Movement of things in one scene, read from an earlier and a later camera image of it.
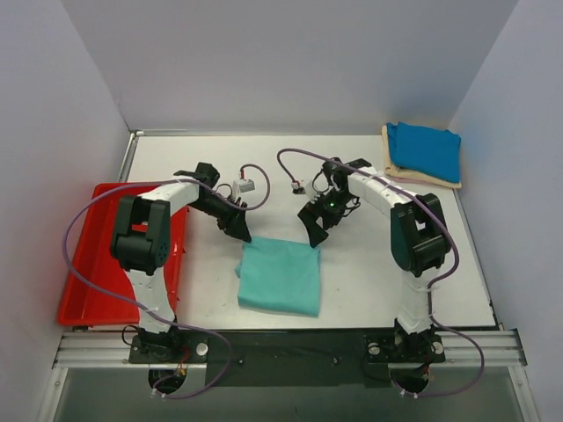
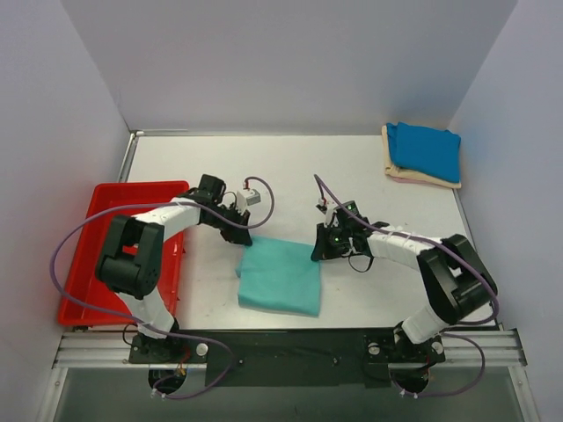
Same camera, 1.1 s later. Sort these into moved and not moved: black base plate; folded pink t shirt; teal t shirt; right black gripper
Moved: right black gripper
Not moved: teal t shirt; folded pink t shirt; black base plate
